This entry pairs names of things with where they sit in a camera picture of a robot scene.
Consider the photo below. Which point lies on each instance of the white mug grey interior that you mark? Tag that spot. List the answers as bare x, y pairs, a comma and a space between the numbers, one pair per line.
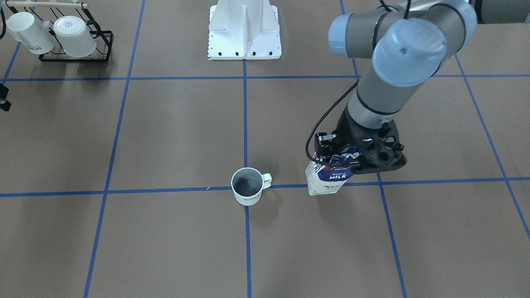
248, 184

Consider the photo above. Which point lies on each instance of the black wire mug rack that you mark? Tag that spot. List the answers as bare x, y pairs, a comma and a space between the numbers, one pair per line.
49, 11

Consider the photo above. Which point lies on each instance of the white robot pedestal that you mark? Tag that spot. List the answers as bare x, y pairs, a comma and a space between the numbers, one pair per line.
244, 29

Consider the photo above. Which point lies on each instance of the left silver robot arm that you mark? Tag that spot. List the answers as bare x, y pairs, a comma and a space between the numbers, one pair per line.
407, 44

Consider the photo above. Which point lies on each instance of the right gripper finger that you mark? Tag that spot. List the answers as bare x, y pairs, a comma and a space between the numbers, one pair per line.
5, 105

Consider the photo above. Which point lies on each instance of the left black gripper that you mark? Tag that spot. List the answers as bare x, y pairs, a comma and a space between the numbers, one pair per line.
347, 129

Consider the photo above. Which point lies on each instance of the white mug upper rack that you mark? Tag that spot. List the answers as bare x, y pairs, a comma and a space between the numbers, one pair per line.
74, 36

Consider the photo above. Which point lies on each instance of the white mug lower rack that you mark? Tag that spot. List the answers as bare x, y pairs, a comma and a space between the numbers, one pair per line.
25, 28

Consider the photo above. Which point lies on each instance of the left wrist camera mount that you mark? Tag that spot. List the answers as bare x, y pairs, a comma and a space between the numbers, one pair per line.
379, 150

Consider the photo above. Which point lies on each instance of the blue white milk carton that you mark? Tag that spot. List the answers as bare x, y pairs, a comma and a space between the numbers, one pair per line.
323, 180

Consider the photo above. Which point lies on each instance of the white mug rack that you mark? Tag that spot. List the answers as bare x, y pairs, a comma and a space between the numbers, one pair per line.
74, 36
25, 28

